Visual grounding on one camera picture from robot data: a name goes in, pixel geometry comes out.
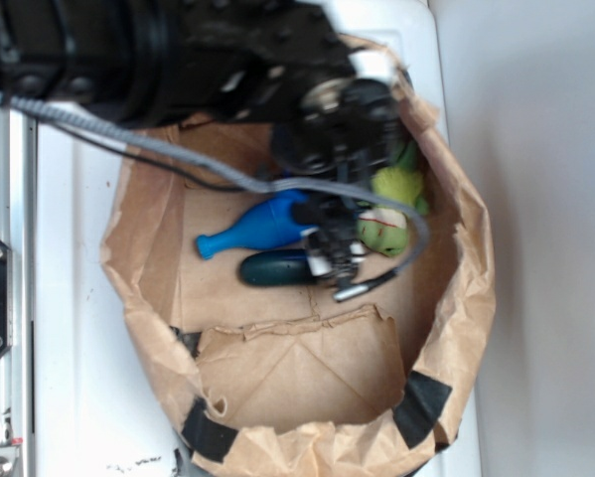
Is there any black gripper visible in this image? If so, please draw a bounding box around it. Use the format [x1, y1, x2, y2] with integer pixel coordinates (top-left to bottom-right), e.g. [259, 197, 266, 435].
[167, 0, 412, 175]

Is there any blue plastic bottle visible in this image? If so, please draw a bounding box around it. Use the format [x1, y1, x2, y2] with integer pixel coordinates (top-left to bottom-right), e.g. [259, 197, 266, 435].
[196, 190, 312, 259]

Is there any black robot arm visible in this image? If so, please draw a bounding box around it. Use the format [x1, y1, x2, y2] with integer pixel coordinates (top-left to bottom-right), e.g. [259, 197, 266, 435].
[0, 1, 402, 176]

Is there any green plush toy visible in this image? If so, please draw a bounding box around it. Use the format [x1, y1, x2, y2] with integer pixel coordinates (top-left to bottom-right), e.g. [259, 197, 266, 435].
[357, 139, 429, 257]

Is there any dark green oval case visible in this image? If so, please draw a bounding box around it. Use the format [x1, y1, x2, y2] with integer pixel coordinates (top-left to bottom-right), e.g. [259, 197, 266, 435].
[238, 249, 316, 287]

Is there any brown paper bag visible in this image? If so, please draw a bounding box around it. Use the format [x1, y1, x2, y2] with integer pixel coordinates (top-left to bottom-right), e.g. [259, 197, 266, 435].
[100, 63, 496, 476]

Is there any white plastic bin lid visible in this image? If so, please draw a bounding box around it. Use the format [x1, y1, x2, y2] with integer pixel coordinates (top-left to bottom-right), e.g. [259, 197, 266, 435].
[34, 1, 482, 476]

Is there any grey braided cable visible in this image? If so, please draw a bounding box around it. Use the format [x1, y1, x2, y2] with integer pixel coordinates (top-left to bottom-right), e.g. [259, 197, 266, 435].
[0, 88, 431, 285]

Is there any aluminium frame rail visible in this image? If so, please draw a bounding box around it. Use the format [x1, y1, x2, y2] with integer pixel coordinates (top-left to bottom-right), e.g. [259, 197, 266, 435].
[0, 109, 38, 476]

